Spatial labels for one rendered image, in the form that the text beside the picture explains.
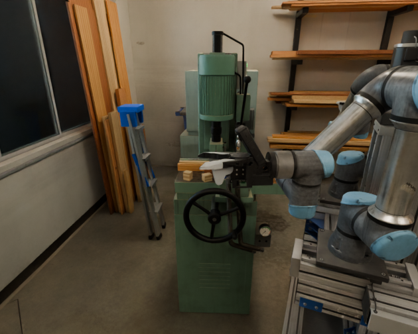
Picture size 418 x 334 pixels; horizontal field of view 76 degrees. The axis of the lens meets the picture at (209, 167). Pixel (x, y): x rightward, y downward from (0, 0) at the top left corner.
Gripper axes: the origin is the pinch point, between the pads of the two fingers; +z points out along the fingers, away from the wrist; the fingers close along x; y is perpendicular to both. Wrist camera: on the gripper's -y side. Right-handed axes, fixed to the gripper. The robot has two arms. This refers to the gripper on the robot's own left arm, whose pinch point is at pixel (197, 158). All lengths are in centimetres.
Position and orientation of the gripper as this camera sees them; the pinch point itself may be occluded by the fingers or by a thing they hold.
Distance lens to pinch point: 70.2
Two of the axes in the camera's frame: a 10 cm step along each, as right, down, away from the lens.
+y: 0.1, 9.7, 2.3
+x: -0.6, -2.3, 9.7
